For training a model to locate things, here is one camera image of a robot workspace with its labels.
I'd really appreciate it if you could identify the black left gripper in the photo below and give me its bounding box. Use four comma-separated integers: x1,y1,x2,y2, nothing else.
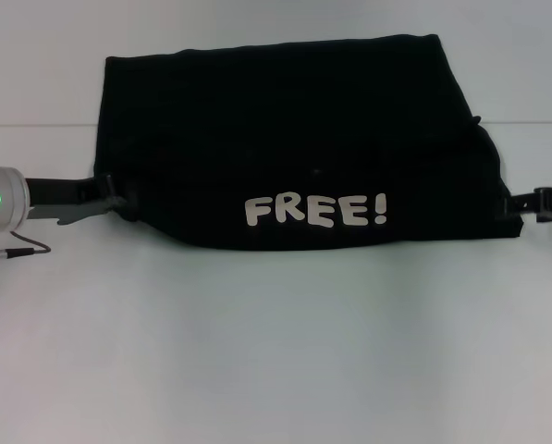
23,173,140,228

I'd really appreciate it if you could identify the black t-shirt with FREE print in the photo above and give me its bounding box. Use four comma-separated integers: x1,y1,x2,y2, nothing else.
92,32,524,254

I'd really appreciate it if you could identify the grey left wrist cable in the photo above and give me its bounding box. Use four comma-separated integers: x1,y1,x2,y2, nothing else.
5,230,53,258

